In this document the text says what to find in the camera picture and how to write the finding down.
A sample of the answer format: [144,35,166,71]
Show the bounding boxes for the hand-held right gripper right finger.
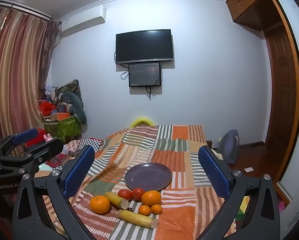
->
[198,145,281,240]

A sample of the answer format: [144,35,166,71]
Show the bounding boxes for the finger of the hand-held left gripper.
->
[0,137,64,178]
[0,128,39,157]

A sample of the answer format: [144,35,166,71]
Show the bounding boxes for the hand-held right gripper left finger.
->
[12,144,107,240]

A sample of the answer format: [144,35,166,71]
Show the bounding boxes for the large orange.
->
[141,190,162,207]
[90,195,111,214]

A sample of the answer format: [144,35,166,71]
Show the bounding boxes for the red tomato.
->
[132,187,146,202]
[118,189,133,201]

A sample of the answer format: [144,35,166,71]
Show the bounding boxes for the purple plate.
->
[125,162,172,192]

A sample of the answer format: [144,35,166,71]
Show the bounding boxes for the red box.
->
[26,129,47,147]

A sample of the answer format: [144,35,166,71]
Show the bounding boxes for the green storage box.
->
[44,115,82,143]

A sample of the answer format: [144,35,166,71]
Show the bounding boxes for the checkered patterned quilt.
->
[39,137,105,178]

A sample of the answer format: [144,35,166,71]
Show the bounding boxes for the grey fan heater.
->
[217,129,240,165]

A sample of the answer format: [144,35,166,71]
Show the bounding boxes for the orange cardboard box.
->
[51,112,72,122]

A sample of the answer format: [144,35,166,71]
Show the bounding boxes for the red plastic bag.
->
[39,101,58,117]

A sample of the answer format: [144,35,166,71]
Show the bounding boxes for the striped patchwork blanket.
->
[39,124,240,240]

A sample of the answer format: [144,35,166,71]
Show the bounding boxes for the yellow green object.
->
[236,196,250,222]

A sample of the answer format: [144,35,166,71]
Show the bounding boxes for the small plush toys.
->
[44,85,58,103]

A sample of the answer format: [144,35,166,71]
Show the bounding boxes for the grey plush toy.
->
[58,91,88,125]

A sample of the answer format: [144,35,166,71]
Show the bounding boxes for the striped curtain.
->
[0,5,62,150]

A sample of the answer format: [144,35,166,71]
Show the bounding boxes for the dark patterned cushion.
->
[57,79,83,105]

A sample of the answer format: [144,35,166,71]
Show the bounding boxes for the yellow chair back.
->
[131,117,155,128]

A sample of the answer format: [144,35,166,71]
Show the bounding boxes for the brown wooden door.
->
[263,22,298,153]

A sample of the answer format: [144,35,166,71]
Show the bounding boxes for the white air conditioner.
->
[59,4,107,32]

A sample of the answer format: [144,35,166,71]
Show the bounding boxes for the wooden overhead cabinet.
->
[226,0,285,32]

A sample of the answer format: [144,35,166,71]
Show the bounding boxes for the small wall monitor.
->
[128,62,162,88]

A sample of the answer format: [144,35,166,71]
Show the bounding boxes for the curtain rail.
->
[0,1,52,20]

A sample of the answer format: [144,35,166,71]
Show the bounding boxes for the wall television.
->
[115,29,174,65]

